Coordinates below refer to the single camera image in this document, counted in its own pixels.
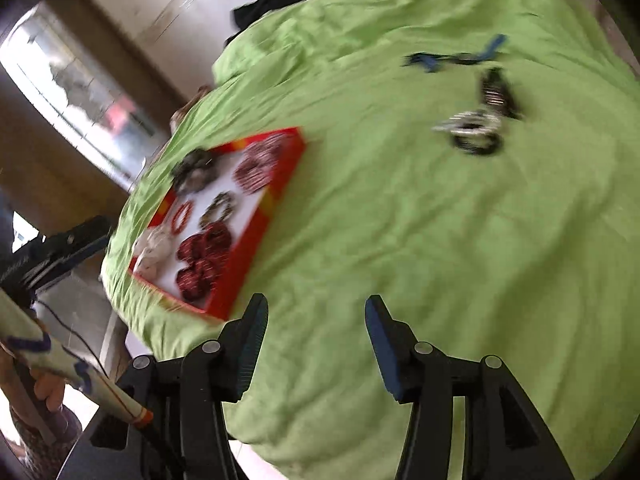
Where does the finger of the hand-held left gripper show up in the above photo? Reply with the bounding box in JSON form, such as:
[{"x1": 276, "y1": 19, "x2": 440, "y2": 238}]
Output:
[{"x1": 37, "y1": 215, "x2": 115, "y2": 281}]

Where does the white dotted scrunchie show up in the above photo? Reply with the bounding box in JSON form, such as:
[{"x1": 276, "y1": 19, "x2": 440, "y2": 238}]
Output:
[{"x1": 131, "y1": 227, "x2": 176, "y2": 278}]

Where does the person's left hand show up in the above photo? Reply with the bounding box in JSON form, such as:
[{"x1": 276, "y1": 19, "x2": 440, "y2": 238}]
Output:
[{"x1": 0, "y1": 342, "x2": 68, "y2": 443}]

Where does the black cable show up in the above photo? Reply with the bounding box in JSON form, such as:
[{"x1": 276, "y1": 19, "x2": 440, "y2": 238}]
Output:
[{"x1": 32, "y1": 297, "x2": 113, "y2": 378}]

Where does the black hair tie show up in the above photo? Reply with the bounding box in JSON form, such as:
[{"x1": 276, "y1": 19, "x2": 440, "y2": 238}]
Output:
[{"x1": 452, "y1": 130, "x2": 503, "y2": 156}]

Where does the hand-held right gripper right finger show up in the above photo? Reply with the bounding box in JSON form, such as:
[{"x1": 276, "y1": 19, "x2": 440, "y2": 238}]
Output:
[{"x1": 364, "y1": 294, "x2": 576, "y2": 480}]

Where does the dark patterned garment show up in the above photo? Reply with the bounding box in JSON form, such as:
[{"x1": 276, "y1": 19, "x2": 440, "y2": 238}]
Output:
[{"x1": 10, "y1": 407, "x2": 83, "y2": 466}]

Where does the black hair clip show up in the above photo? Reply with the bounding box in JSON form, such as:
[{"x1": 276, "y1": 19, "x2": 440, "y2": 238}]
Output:
[{"x1": 477, "y1": 66, "x2": 523, "y2": 121}]

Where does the red cardboard box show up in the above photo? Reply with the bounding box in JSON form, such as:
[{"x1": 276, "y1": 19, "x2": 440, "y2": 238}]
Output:
[{"x1": 127, "y1": 127, "x2": 307, "y2": 322}]

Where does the dark sheer scrunchie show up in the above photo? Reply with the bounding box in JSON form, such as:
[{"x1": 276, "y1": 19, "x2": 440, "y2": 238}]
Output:
[{"x1": 171, "y1": 147, "x2": 221, "y2": 193}]

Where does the red polka dot scrunchie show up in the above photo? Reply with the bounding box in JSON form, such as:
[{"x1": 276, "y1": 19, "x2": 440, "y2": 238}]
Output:
[{"x1": 175, "y1": 222, "x2": 233, "y2": 306}]

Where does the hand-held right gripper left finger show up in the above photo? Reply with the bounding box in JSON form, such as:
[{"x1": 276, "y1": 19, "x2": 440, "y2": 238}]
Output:
[{"x1": 55, "y1": 292, "x2": 271, "y2": 480}]

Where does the black cloth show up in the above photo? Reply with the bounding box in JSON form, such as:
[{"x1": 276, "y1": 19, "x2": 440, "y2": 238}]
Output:
[{"x1": 223, "y1": 0, "x2": 328, "y2": 46}]

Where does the red bead bracelet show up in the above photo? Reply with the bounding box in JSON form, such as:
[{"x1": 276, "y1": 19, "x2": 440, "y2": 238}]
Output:
[{"x1": 167, "y1": 200, "x2": 196, "y2": 233}]

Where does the window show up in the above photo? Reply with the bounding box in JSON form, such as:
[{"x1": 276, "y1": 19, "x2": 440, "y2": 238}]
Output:
[{"x1": 0, "y1": 2, "x2": 168, "y2": 193}]

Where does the green bed sheet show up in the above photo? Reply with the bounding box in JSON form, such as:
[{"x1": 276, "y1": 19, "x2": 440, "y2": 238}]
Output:
[{"x1": 100, "y1": 0, "x2": 640, "y2": 480}]

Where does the red white plaid scrunchie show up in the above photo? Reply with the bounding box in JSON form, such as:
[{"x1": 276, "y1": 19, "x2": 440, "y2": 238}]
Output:
[{"x1": 234, "y1": 136, "x2": 288, "y2": 193}]

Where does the blue striped strap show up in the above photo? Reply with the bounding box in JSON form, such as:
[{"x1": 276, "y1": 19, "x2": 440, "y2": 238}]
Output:
[{"x1": 402, "y1": 34, "x2": 508, "y2": 73}]

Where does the silver bead bracelet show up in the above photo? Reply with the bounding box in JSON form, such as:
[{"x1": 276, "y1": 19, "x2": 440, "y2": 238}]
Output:
[{"x1": 431, "y1": 110, "x2": 503, "y2": 136}]

